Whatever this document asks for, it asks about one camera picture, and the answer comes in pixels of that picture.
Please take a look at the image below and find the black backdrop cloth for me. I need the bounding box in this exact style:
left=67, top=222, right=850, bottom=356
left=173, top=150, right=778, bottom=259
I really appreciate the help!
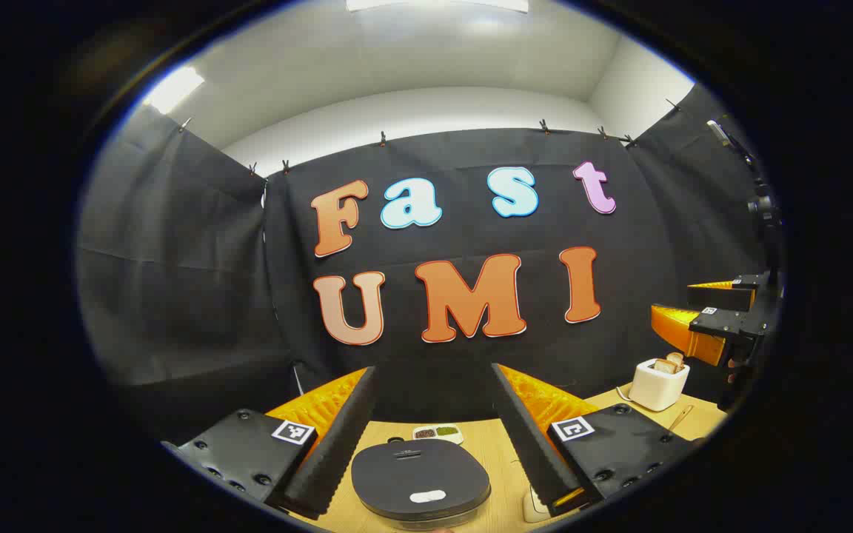
left=77, top=83, right=786, bottom=445

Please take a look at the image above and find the black rice cooker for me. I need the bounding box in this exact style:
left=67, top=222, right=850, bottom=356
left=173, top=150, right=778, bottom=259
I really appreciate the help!
left=351, top=437, right=492, bottom=530

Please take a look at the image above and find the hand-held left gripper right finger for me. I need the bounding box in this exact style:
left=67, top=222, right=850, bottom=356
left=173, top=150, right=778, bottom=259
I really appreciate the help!
left=491, top=363, right=694, bottom=517

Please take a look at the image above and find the white toaster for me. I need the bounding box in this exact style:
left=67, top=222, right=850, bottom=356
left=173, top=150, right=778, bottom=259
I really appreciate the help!
left=630, top=358, right=691, bottom=412

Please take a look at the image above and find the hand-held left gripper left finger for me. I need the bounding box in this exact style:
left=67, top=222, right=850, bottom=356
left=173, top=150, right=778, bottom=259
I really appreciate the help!
left=162, top=365, right=379, bottom=521

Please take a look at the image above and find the clear plastic rice container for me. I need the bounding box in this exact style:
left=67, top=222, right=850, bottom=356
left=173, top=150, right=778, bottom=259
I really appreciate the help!
left=521, top=485, right=552, bottom=523

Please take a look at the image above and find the white divided bean dish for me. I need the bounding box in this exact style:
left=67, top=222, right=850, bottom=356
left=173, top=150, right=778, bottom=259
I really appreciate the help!
left=412, top=423, right=464, bottom=445

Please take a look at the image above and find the ceiling light panel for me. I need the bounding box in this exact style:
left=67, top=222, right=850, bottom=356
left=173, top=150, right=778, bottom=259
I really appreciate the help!
left=345, top=0, right=529, bottom=13
left=144, top=67, right=205, bottom=115

